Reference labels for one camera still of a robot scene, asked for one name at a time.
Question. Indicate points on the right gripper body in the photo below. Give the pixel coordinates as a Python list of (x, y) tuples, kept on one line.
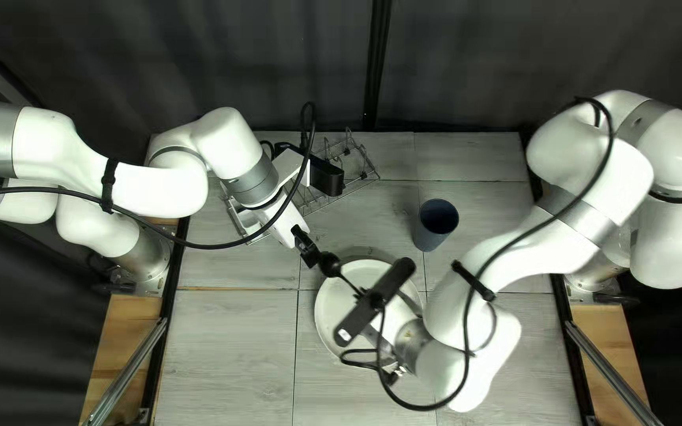
[(383, 338)]

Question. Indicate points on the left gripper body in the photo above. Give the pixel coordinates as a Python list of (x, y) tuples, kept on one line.
[(276, 222)]

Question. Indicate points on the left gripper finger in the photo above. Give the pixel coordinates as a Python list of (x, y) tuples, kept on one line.
[(308, 248)]

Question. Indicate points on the black spoon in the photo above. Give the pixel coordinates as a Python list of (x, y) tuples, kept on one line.
[(329, 265)]

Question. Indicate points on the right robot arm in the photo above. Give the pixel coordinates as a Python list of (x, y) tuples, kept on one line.
[(584, 177)]

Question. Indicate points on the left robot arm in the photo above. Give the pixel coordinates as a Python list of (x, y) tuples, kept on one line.
[(157, 177)]

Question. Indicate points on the pale round plate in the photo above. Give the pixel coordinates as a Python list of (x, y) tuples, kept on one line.
[(332, 307)]

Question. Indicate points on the dark blue cup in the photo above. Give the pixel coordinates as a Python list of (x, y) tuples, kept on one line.
[(433, 236)]

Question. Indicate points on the white cutlery holder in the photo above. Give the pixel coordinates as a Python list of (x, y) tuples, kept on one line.
[(235, 216)]

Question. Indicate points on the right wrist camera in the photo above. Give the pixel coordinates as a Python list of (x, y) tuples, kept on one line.
[(376, 299)]

